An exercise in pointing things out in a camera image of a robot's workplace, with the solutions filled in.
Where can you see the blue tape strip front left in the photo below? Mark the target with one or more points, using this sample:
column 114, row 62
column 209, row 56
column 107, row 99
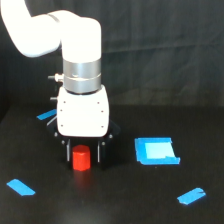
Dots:
column 21, row 188

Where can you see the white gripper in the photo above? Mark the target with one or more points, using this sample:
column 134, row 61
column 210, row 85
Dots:
column 83, row 116

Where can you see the blue tape strip back left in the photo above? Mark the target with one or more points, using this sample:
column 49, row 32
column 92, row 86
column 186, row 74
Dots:
column 47, row 114

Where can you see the blue tape strip front right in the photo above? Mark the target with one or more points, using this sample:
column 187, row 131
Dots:
column 191, row 196

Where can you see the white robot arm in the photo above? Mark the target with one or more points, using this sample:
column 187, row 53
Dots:
column 79, row 39

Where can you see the red hexagonal block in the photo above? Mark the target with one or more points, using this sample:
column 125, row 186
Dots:
column 81, row 158

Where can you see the blue tape strip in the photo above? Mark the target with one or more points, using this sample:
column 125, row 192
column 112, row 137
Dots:
column 47, row 114
column 21, row 188
column 191, row 196

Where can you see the blue tape square marker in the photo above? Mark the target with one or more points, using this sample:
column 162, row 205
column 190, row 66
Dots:
column 155, row 151

